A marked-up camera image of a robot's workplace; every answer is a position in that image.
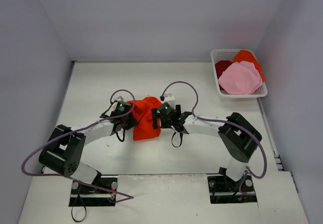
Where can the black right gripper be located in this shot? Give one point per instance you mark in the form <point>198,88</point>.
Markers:
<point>156,118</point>

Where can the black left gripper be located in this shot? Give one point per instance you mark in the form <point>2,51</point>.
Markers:
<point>129,122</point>

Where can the orange t shirt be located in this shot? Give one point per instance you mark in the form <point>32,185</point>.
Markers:
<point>142,113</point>
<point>246,55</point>

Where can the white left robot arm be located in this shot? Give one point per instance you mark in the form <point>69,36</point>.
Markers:
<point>63,154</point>

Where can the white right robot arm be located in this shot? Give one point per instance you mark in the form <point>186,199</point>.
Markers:
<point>240,138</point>

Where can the dark red t shirt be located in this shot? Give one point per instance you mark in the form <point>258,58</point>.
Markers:
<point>221,66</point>

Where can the white plastic basket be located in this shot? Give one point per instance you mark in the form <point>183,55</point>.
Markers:
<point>229,54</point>

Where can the pink t shirt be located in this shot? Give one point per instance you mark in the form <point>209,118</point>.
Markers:
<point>240,78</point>

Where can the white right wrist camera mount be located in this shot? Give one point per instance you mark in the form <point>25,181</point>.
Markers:
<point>168,98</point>

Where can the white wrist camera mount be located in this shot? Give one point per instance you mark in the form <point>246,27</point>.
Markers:
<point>168,98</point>
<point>119,98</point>

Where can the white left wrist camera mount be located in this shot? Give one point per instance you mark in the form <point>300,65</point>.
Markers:
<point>119,98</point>

